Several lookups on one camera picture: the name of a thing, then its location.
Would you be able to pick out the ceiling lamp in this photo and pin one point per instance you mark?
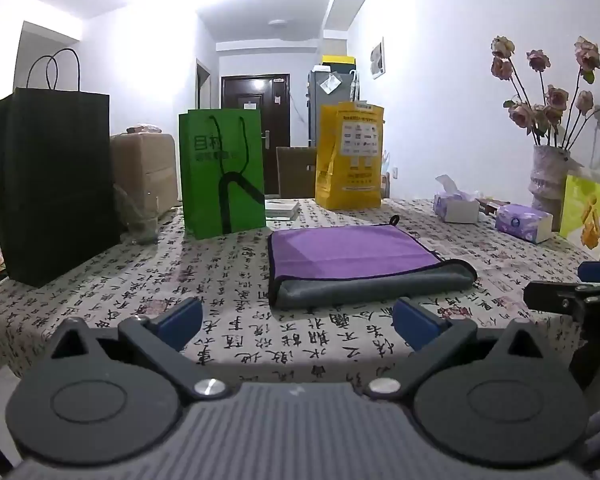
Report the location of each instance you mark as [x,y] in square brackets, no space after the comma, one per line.
[279,22]

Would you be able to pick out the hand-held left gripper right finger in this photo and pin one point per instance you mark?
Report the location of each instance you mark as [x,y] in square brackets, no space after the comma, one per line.
[414,321]

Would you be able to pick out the wall picture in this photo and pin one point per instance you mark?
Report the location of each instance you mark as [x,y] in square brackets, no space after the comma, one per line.
[377,57]

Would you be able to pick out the dried pink flowers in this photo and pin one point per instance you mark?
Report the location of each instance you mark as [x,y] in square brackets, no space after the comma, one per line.
[545,95]

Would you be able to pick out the dark brown door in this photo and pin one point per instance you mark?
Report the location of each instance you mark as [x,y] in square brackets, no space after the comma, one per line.
[255,110]

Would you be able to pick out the calligraphy printed tablecloth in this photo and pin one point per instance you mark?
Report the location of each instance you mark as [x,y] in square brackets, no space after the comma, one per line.
[155,280]

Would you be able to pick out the purple tissue pack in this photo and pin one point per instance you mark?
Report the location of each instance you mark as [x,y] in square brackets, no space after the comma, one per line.
[524,222]

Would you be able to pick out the white and blue tissue box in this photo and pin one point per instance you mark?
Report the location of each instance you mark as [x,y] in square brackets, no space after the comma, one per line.
[455,205]

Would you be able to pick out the small brown box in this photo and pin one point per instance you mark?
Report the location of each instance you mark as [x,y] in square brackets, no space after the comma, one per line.
[490,206]

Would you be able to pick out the clear plastic bag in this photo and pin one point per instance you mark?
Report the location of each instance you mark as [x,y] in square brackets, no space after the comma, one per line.
[137,217]

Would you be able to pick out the green paper bag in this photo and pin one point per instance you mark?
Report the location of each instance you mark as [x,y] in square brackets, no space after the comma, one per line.
[220,170]

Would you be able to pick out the black paper bag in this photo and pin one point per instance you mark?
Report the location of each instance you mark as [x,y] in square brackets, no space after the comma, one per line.
[55,180]

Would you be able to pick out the yellow-green gift bag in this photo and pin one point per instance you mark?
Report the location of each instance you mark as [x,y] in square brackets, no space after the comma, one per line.
[587,215]

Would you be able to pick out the yellow box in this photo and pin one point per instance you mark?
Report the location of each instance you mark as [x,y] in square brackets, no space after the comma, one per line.
[337,61]

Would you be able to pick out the yellow printed bag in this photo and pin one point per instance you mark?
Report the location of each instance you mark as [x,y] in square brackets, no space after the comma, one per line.
[350,155]

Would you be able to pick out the brown cardboard box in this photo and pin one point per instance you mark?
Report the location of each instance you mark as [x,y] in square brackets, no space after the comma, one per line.
[145,175]

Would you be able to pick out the purple and grey towel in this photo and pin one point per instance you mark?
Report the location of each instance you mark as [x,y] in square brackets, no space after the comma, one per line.
[350,260]

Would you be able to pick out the white flat box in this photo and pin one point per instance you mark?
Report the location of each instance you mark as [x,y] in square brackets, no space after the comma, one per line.
[281,208]

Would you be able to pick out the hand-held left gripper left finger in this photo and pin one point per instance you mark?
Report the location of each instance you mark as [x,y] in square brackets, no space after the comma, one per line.
[181,321]

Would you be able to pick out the white plastic bag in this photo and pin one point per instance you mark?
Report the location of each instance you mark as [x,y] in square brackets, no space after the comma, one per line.
[387,165]

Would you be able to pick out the grey textured vase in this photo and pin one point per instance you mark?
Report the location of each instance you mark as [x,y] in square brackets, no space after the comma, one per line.
[547,180]

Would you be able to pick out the grey refrigerator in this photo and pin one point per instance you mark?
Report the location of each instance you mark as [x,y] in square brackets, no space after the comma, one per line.
[330,90]

